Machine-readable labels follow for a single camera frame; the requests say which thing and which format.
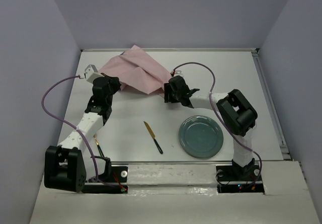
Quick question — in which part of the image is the teal round plate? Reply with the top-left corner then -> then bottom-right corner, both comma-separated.
178,115 -> 224,159

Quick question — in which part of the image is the pink cloth placemat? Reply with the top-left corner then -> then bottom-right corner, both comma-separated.
99,45 -> 171,95

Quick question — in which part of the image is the gold knife black handle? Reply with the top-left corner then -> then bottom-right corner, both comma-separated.
143,121 -> 164,154

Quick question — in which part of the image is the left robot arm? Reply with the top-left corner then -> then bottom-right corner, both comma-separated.
44,73 -> 121,192

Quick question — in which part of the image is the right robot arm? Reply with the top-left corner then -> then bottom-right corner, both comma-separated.
164,76 -> 262,186

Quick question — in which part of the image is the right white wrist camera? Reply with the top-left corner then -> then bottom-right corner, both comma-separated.
171,69 -> 184,78

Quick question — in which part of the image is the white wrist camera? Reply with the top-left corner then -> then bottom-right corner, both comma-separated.
171,69 -> 184,78
80,64 -> 103,84

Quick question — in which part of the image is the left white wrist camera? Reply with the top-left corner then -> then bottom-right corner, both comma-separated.
80,64 -> 103,84

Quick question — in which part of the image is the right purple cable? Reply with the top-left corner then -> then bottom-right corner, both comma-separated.
173,62 -> 263,192

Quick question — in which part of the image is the purple cable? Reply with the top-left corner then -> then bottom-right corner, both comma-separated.
173,62 -> 263,192
41,74 -> 125,192

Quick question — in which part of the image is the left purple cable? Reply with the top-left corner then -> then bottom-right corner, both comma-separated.
41,74 -> 125,192

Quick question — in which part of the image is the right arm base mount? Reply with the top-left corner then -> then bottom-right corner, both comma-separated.
215,164 -> 265,194

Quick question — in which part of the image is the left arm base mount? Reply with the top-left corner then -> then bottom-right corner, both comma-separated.
82,166 -> 128,194

